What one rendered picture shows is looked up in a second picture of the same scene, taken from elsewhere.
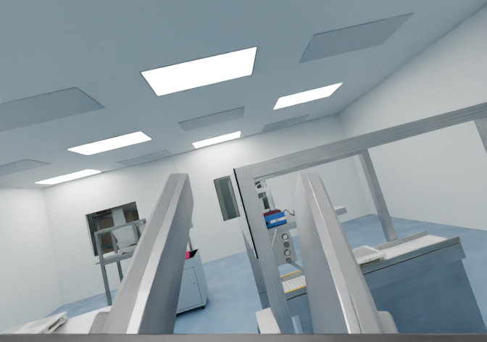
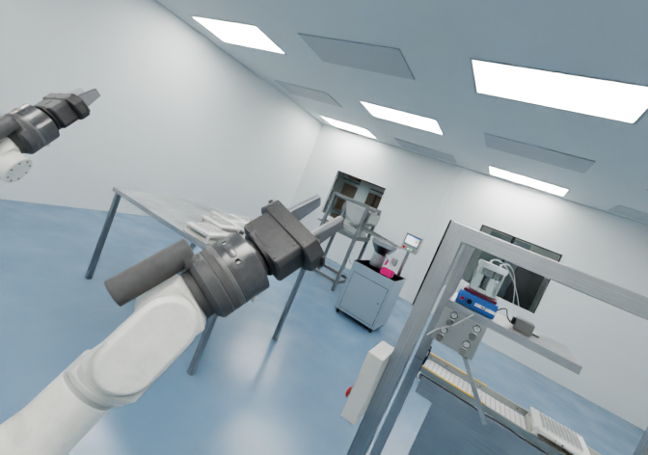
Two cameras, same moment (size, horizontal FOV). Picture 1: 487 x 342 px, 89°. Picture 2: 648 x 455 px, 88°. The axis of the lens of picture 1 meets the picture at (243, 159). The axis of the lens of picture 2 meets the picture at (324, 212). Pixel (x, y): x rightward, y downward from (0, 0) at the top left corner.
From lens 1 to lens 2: 0.42 m
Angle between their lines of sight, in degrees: 36
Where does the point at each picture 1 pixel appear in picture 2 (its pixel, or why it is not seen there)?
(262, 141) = (595, 225)
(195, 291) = (373, 311)
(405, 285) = not seen: outside the picture
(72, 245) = (312, 190)
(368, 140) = (635, 305)
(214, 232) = not seen: hidden behind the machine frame
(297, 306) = (436, 395)
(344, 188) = not seen: outside the picture
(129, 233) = (358, 214)
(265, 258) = (418, 309)
